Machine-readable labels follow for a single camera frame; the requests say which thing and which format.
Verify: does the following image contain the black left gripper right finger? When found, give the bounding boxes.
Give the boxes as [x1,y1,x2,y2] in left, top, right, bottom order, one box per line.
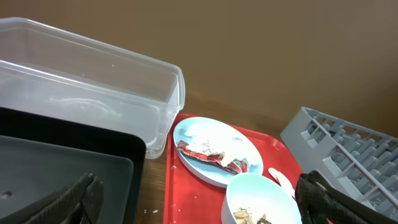
[295,170,397,224]

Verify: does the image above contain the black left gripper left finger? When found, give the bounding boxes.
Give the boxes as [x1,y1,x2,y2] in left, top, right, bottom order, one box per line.
[1,174,104,224]

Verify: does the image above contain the light blue bowl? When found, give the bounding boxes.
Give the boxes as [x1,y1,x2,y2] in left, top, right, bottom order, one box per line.
[221,173,302,224]

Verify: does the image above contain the food scraps and rice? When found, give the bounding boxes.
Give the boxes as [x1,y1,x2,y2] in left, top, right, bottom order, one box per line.
[233,208,272,224]

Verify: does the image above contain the red snack wrapper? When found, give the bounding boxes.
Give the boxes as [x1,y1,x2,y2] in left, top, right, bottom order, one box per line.
[177,141,249,174]

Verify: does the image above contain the white napkin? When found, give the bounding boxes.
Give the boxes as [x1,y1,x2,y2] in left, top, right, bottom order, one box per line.
[184,124,247,161]

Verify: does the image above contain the grey dishwasher rack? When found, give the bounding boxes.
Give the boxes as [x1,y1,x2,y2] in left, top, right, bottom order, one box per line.
[280,107,397,220]

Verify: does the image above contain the white plastic spoon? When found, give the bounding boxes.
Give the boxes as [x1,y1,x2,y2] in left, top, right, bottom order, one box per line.
[268,167,295,199]

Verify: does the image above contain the black plastic tray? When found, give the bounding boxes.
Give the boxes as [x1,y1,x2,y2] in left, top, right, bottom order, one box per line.
[1,108,146,223]

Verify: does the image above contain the light blue plate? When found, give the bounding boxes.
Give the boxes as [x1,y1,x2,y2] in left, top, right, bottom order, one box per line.
[173,117,264,188]

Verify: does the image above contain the clear plastic bin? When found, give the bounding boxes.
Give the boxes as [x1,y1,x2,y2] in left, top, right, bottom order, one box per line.
[1,17,185,159]

